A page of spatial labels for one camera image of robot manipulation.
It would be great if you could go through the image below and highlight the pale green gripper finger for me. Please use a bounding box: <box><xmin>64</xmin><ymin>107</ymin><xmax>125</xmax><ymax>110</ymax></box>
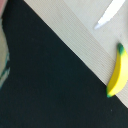
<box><xmin>0</xmin><ymin>19</ymin><xmax>10</xmax><ymax>88</ymax></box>

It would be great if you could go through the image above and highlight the yellow toy banana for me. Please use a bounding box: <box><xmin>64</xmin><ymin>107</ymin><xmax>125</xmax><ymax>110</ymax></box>
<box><xmin>106</xmin><ymin>43</ymin><xmax>128</xmax><ymax>97</ymax></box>

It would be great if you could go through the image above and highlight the beige woven placemat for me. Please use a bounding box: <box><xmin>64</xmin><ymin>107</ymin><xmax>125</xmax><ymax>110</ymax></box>
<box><xmin>23</xmin><ymin>0</ymin><xmax>128</xmax><ymax>109</ymax></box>

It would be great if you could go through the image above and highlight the knife with wooden handle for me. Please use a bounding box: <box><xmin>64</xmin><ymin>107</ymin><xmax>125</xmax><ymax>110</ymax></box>
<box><xmin>94</xmin><ymin>0</ymin><xmax>126</xmax><ymax>29</ymax></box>

